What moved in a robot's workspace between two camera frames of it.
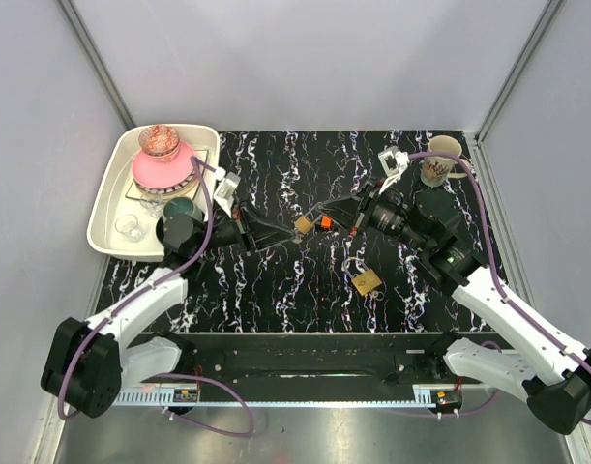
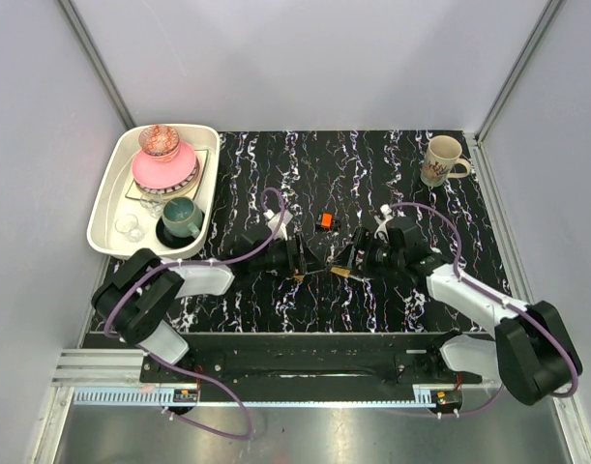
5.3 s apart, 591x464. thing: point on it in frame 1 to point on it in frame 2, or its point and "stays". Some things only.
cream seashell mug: [435, 170] stays
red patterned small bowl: [159, 141] stays
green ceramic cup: [182, 205] stays
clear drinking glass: [128, 224] stays
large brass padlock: [366, 281] to [340, 271]
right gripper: [349, 210] to [365, 241]
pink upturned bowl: [164, 174] stays
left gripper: [248, 225] to [303, 264]
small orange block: [326, 222] stays
